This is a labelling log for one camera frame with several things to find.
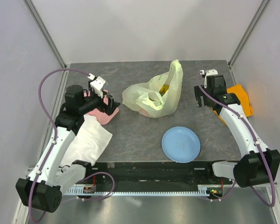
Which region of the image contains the pale green plastic bag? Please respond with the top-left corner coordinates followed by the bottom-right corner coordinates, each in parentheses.
top-left (122, 60), bottom-right (183, 118)

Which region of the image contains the yellow fake lemon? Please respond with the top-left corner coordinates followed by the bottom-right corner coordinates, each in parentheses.
top-left (159, 84), bottom-right (169, 95)

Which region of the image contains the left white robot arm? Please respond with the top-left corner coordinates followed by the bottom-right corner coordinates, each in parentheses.
top-left (16, 85), bottom-right (120, 213)

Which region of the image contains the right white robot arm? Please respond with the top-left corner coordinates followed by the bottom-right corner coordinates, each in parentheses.
top-left (194, 70), bottom-right (280, 188)

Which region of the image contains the pink cloth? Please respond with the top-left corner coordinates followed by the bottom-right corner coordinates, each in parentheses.
top-left (81, 88), bottom-right (120, 126)

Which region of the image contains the orange cloth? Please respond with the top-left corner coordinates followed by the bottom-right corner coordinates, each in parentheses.
top-left (226, 84), bottom-right (253, 117)

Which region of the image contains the white cloth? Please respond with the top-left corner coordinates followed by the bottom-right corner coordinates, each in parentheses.
top-left (60, 114), bottom-right (112, 167)

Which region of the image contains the blue plastic plate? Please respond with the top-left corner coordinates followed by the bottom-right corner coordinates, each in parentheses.
top-left (161, 126), bottom-right (201, 163)

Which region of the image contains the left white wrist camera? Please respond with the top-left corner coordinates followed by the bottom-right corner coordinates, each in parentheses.
top-left (87, 73), bottom-right (106, 98)

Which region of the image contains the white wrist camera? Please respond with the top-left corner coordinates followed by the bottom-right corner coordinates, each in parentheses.
top-left (87, 73), bottom-right (106, 98)
top-left (200, 69), bottom-right (218, 89)

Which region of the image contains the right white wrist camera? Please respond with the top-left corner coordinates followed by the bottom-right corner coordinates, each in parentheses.
top-left (200, 69), bottom-right (218, 89)

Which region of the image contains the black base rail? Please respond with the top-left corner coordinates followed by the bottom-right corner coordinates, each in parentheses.
top-left (84, 161), bottom-right (232, 192)

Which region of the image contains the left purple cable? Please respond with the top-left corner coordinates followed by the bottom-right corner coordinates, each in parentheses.
top-left (28, 69), bottom-right (91, 224)

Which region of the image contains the white slotted cable duct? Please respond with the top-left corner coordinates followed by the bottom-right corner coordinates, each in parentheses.
top-left (65, 185), bottom-right (217, 196)

